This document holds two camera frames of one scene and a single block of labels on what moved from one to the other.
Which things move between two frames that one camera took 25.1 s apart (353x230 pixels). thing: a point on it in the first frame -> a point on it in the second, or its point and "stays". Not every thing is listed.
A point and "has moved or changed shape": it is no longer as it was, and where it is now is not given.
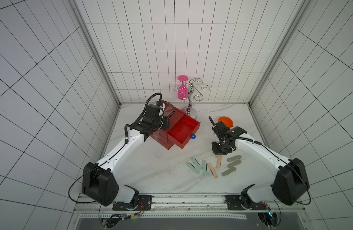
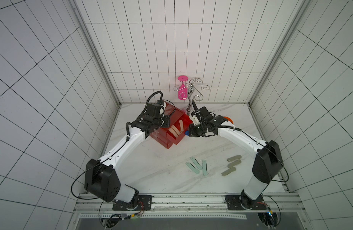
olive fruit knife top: [237, 157] stays
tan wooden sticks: [219, 157] -> [176, 131]
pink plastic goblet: [182, 90] stays
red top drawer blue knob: [182, 130] has moved or changed shape
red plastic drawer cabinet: [182, 127] has moved or changed shape
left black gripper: [166, 126] stays
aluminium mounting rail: [184, 204] stays
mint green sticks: [194, 170] stays
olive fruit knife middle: [232, 164] stays
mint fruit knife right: [204, 167] stays
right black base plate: [235, 202] stays
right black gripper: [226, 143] -> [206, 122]
